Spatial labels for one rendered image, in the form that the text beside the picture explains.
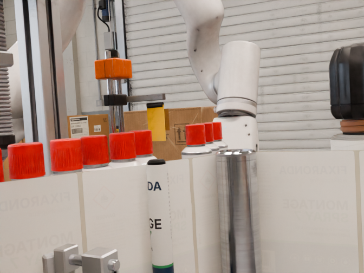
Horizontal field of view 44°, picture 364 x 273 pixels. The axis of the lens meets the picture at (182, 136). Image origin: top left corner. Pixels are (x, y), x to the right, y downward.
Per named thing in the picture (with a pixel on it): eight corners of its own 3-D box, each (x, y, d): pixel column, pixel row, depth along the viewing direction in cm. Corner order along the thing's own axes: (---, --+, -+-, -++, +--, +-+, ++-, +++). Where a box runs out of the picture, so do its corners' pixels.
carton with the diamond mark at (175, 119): (206, 206, 121) (201, 106, 120) (128, 204, 130) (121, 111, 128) (233, 186, 149) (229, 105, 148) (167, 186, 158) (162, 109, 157)
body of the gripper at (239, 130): (206, 109, 93) (201, 162, 90) (253, 106, 88) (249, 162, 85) (220, 120, 99) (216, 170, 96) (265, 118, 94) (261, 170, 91)
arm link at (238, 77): (208, 106, 97) (227, 94, 89) (214, 51, 101) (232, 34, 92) (243, 114, 100) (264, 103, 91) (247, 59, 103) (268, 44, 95)
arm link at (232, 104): (208, 99, 93) (207, 112, 92) (248, 96, 88) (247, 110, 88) (223, 111, 100) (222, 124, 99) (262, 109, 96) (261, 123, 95)
